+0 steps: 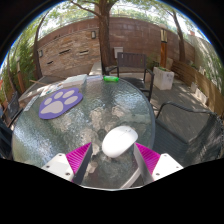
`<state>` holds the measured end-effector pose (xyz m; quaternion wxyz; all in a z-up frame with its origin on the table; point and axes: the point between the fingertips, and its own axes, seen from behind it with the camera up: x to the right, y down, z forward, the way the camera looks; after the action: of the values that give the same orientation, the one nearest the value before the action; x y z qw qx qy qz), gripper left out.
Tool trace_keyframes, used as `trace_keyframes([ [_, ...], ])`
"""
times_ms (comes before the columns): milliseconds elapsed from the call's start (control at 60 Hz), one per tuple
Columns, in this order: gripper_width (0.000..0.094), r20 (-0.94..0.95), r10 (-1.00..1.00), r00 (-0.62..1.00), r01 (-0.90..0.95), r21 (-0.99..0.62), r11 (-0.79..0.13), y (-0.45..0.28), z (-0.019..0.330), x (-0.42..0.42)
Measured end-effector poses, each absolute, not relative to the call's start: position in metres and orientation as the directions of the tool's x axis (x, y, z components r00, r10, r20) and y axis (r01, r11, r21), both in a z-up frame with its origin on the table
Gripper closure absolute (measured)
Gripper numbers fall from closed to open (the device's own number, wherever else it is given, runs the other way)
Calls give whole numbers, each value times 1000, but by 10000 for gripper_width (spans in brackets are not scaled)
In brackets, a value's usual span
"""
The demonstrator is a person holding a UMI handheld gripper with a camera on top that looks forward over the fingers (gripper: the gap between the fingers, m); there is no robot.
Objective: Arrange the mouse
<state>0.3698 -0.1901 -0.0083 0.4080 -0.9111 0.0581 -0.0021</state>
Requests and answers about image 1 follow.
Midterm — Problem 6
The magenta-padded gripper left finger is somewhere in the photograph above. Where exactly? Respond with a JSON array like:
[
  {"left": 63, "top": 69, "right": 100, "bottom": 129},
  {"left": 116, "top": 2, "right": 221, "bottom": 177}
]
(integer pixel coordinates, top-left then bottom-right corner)
[{"left": 41, "top": 142, "right": 94, "bottom": 186}]

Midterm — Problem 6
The thin tree trunk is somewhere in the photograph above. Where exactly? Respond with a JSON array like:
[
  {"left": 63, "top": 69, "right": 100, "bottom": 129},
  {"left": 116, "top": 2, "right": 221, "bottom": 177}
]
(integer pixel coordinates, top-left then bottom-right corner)
[
  {"left": 32, "top": 13, "right": 51, "bottom": 80},
  {"left": 171, "top": 9, "right": 187, "bottom": 63}
]

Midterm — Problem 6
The white and blue booklet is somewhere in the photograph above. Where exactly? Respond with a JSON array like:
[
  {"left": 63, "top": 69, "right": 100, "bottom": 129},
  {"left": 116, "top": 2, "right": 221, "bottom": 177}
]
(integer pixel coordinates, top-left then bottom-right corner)
[{"left": 87, "top": 74, "right": 103, "bottom": 82}]

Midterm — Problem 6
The white lettered label tag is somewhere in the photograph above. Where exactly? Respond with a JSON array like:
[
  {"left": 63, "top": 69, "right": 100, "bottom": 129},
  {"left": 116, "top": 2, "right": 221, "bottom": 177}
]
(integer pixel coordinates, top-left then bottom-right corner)
[{"left": 23, "top": 95, "right": 40, "bottom": 113}]

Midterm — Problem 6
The white wall box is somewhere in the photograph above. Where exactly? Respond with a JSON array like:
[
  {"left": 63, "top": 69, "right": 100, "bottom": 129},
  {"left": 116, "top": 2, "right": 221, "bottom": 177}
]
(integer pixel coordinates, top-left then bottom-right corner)
[{"left": 113, "top": 46, "right": 124, "bottom": 59}]

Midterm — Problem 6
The white computer mouse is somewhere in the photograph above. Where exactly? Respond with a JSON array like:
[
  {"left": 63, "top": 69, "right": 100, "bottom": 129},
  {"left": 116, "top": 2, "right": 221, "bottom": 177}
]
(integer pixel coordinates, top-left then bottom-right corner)
[{"left": 101, "top": 125, "right": 139, "bottom": 159}]

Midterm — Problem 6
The black mesh garden chair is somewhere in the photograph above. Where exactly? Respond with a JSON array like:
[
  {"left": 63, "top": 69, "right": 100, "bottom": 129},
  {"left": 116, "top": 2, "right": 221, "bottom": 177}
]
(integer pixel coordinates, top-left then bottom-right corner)
[{"left": 153, "top": 101, "right": 224, "bottom": 168}]

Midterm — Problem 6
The dark slatted garden chair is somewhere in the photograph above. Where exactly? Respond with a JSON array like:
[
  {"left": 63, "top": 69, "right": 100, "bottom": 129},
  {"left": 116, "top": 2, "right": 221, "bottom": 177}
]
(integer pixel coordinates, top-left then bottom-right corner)
[{"left": 104, "top": 52, "right": 155, "bottom": 101}]

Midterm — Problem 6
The green plastic packet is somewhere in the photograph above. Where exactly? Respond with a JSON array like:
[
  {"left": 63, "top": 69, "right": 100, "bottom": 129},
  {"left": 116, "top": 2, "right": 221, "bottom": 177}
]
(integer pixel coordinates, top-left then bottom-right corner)
[{"left": 102, "top": 75, "right": 120, "bottom": 83}]

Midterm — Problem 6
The stone raised planter bed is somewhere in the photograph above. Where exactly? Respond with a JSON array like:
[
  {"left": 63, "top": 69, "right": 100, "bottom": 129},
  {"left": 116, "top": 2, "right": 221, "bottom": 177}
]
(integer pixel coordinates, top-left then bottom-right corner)
[{"left": 18, "top": 59, "right": 103, "bottom": 101}]

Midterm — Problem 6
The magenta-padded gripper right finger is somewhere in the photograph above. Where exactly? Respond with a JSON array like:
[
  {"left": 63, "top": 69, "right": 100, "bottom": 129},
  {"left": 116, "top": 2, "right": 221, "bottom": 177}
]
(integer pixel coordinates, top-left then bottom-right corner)
[{"left": 132, "top": 142, "right": 185, "bottom": 186}]

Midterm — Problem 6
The large tree trunk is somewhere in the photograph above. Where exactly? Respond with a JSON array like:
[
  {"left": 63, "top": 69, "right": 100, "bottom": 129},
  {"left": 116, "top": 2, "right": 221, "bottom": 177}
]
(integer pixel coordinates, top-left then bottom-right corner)
[{"left": 68, "top": 0, "right": 116, "bottom": 71}]

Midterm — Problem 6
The white planter box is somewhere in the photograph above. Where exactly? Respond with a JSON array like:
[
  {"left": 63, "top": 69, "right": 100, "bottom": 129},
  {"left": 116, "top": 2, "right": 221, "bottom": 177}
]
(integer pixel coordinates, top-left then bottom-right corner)
[{"left": 152, "top": 66, "right": 175, "bottom": 91}]

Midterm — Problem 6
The orange wooden lamp post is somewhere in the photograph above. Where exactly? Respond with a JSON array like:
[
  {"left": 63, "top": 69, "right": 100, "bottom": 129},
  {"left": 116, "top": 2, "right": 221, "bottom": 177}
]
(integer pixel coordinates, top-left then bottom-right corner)
[{"left": 159, "top": 28, "right": 169, "bottom": 69}]

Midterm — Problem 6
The purple paw-print mouse pad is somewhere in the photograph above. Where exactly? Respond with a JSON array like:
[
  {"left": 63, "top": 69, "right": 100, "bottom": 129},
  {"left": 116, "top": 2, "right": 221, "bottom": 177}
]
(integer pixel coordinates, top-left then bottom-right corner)
[{"left": 38, "top": 87, "right": 84, "bottom": 120}]

